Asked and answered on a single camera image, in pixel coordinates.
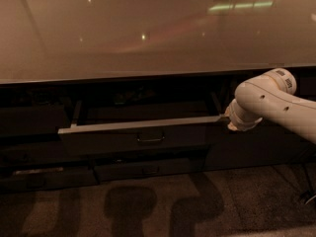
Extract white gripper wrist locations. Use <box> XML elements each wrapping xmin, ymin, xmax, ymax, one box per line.
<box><xmin>224</xmin><ymin>100</ymin><xmax>262</xmax><ymax>131</ymax></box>

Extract dark drawer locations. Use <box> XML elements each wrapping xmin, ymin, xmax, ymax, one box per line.
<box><xmin>0</xmin><ymin>167</ymin><xmax>98</xmax><ymax>194</ymax></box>
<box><xmin>0</xmin><ymin>141</ymin><xmax>82</xmax><ymax>167</ymax></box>
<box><xmin>58</xmin><ymin>93</ymin><xmax>222</xmax><ymax>155</ymax></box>
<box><xmin>0</xmin><ymin>105</ymin><xmax>70</xmax><ymax>137</ymax></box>
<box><xmin>95</xmin><ymin>158</ymin><xmax>204</xmax><ymax>182</ymax></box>

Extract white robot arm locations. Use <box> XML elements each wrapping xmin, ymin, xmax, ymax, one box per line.
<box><xmin>225</xmin><ymin>68</ymin><xmax>316</xmax><ymax>144</ymax></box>

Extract dark cabinet door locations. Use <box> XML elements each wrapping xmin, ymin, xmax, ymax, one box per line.
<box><xmin>202</xmin><ymin>76</ymin><xmax>316</xmax><ymax>172</ymax></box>

